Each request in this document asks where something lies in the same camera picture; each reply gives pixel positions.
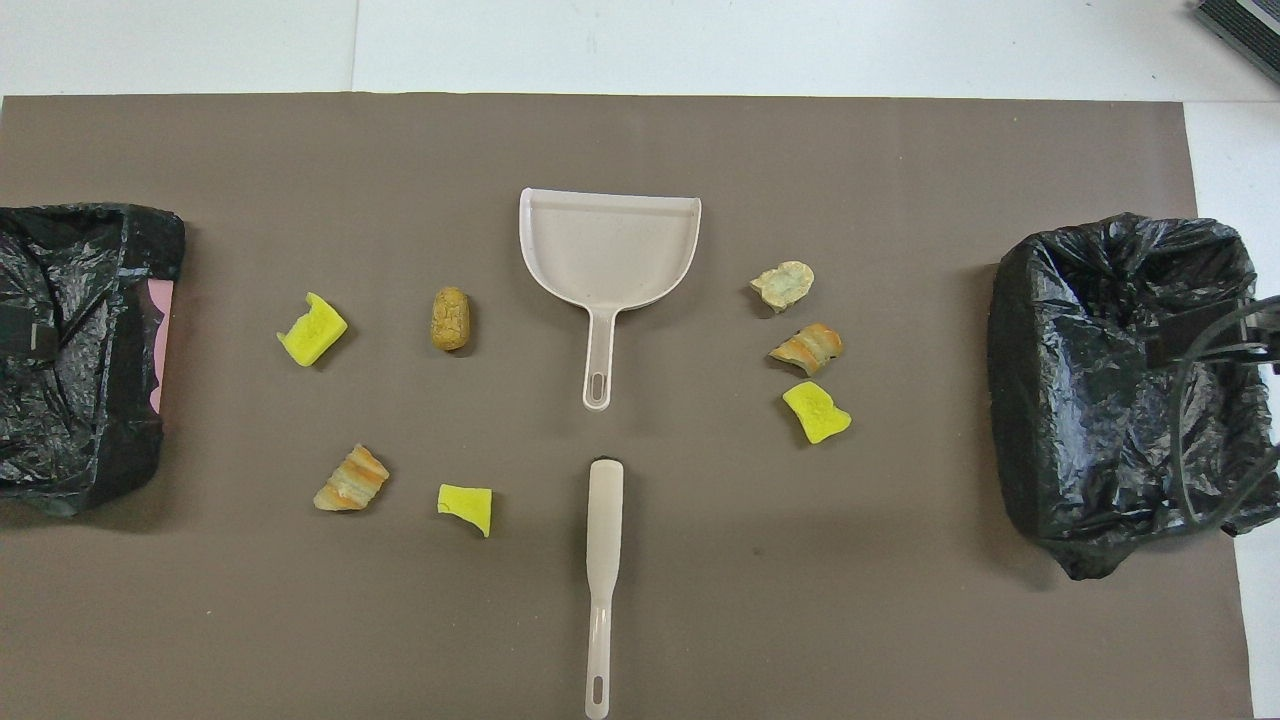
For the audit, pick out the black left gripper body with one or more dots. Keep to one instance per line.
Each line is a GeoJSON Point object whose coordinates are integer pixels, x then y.
{"type": "Point", "coordinates": [25, 333]}

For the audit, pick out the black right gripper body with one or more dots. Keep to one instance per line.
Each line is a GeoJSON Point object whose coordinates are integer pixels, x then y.
{"type": "Point", "coordinates": [1195, 342]}

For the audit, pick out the yellow sponge piece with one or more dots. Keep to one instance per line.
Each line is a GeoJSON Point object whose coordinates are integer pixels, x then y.
{"type": "Point", "coordinates": [817, 412]}
{"type": "Point", "coordinates": [466, 505]}
{"type": "Point", "coordinates": [312, 330]}

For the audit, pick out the striped croissant piece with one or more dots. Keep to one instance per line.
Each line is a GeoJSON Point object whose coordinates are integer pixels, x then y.
{"type": "Point", "coordinates": [808, 348]}
{"type": "Point", "coordinates": [352, 480]}

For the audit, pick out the pale bread piece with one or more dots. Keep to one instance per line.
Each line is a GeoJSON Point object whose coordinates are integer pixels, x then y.
{"type": "Point", "coordinates": [783, 285]}

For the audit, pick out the brown nugget piece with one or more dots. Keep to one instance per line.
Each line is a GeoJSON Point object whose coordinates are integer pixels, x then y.
{"type": "Point", "coordinates": [450, 318]}

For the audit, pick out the beige plastic dustpan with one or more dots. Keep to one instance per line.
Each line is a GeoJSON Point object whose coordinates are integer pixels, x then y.
{"type": "Point", "coordinates": [610, 250]}

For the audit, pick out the beige hand brush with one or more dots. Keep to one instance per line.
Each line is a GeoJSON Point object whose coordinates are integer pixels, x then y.
{"type": "Point", "coordinates": [604, 520]}

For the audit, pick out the black bag lined pink bin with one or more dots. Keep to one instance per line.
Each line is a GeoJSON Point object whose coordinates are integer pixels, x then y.
{"type": "Point", "coordinates": [70, 420]}

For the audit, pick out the dark ribbed device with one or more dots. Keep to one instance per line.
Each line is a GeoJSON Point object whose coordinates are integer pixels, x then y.
{"type": "Point", "coordinates": [1245, 30]}

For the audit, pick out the brown table mat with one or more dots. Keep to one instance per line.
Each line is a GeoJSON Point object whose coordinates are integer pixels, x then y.
{"type": "Point", "coordinates": [640, 150]}

